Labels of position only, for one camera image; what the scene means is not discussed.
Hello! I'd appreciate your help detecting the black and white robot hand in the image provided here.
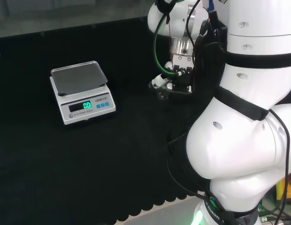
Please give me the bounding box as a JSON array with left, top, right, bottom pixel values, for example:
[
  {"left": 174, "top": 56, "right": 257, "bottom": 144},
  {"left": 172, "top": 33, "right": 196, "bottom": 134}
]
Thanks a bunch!
[{"left": 148, "top": 53, "right": 196, "bottom": 101}]

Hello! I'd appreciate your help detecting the small clear glass beaker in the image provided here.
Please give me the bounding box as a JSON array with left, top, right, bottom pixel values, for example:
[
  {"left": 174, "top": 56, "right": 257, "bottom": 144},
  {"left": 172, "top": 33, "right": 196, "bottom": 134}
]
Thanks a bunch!
[{"left": 157, "top": 88, "right": 171, "bottom": 101}]

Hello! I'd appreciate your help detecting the white electronic balance steel pan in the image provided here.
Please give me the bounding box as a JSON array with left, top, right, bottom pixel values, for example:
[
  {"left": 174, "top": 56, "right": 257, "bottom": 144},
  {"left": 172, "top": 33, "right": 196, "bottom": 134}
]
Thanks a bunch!
[{"left": 49, "top": 60, "right": 117, "bottom": 126}]

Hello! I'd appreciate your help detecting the black table cloth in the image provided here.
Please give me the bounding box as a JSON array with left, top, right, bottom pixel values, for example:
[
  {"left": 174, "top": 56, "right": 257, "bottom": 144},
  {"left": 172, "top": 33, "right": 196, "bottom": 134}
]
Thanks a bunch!
[{"left": 0, "top": 15, "right": 222, "bottom": 225}]

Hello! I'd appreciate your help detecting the pale base board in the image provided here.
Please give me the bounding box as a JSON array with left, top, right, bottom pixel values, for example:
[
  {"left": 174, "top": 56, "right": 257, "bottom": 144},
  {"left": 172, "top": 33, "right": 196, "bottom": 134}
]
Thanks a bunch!
[{"left": 117, "top": 191, "right": 205, "bottom": 225}]

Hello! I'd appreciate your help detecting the yellow stop button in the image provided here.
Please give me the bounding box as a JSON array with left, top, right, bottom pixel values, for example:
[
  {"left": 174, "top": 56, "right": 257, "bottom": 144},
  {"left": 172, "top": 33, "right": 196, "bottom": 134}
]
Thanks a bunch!
[{"left": 275, "top": 170, "right": 291, "bottom": 203}]

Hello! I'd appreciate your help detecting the green cable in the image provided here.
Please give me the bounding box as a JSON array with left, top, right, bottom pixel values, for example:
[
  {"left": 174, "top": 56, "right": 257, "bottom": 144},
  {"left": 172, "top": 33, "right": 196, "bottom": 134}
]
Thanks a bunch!
[{"left": 153, "top": 0, "right": 184, "bottom": 76}]

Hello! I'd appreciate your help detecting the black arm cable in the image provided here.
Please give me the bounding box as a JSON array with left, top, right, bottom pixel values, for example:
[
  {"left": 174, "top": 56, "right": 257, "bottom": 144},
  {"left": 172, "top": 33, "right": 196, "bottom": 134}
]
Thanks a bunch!
[
  {"left": 268, "top": 108, "right": 291, "bottom": 225},
  {"left": 166, "top": 132, "right": 222, "bottom": 212}
]

